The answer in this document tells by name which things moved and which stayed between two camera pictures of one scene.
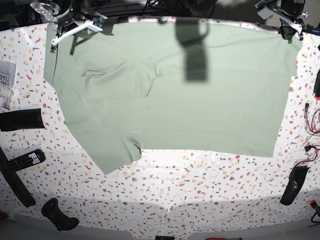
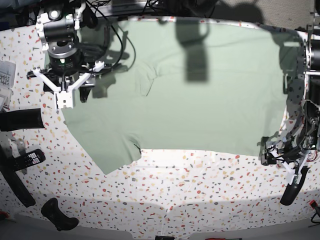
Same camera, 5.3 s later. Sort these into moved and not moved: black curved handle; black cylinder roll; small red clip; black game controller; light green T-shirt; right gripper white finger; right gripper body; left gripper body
Moved: left gripper body; right gripper body; right gripper white finger
Not moved: light green T-shirt; black cylinder roll; black curved handle; black game controller; small red clip
